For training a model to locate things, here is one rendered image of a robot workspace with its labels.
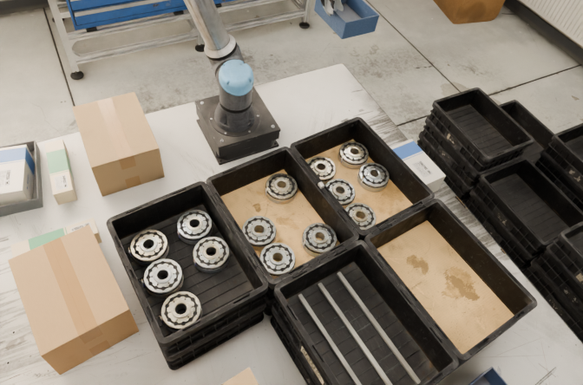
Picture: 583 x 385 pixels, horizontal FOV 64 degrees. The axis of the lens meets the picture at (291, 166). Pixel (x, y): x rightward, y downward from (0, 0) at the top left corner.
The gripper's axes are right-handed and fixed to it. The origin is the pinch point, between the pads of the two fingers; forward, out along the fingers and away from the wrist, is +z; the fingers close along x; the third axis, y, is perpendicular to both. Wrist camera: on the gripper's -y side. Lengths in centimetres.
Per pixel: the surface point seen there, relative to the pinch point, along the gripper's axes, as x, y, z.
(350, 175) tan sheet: -18, 51, 27
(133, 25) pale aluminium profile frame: -64, -136, 75
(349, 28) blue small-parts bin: 2.4, 9.9, 1.5
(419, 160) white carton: 11, 52, 35
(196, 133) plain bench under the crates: -59, 3, 35
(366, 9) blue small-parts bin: 14.3, 1.9, 2.9
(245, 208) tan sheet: -56, 50, 22
